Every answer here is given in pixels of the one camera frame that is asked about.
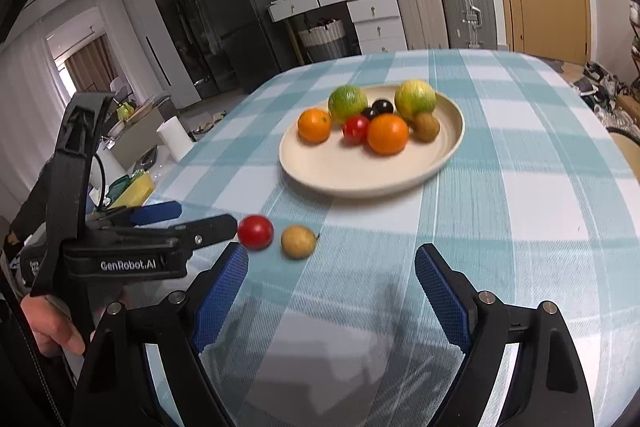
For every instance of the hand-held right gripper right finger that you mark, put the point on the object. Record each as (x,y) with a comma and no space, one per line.
(445,302)

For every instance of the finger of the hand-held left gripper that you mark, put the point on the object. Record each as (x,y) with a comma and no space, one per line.
(157,212)
(212,229)

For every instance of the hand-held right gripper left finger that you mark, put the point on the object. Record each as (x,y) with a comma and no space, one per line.
(220,302)

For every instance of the red tomato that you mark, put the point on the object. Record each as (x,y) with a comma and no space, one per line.
(356,130)
(255,232)

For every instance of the brown longan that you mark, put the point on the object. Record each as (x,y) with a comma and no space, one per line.
(298,243)
(426,127)

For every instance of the orange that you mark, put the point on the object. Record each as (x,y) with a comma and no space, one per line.
(314,126)
(388,135)

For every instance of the cream round plate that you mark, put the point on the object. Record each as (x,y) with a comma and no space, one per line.
(350,174)

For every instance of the dark purple plum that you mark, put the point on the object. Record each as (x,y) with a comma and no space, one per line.
(370,113)

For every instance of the dark plums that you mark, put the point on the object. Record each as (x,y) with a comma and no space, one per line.
(384,107)

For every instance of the person's left forearm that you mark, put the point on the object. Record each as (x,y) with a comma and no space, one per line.
(30,212)

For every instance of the person's left hand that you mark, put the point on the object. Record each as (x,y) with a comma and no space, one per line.
(52,327)

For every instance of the white paper towel roll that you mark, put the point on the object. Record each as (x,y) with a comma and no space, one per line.
(175,139)

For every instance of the teal checked tablecloth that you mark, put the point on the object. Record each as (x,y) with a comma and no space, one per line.
(500,207)

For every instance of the brown curtain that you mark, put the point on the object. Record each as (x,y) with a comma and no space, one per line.
(92,64)

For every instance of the green lime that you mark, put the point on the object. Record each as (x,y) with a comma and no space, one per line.
(347,102)

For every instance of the black glass cabinet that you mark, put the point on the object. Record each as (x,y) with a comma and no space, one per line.
(170,7)

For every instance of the yellow-green lime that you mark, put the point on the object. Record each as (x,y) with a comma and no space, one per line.
(415,98)

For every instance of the grey refrigerator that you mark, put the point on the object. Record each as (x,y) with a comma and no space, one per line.
(240,17)

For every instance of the woven laundry basket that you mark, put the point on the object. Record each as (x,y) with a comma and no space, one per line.
(322,42)

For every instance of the white drawer chest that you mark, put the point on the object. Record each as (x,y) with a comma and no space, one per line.
(375,17)

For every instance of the silver suitcase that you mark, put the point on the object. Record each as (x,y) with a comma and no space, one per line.
(467,9)

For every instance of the beige suitcase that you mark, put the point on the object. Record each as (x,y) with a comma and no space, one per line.
(419,7)

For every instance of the shoe rack with shoes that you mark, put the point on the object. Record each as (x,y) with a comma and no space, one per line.
(632,37)

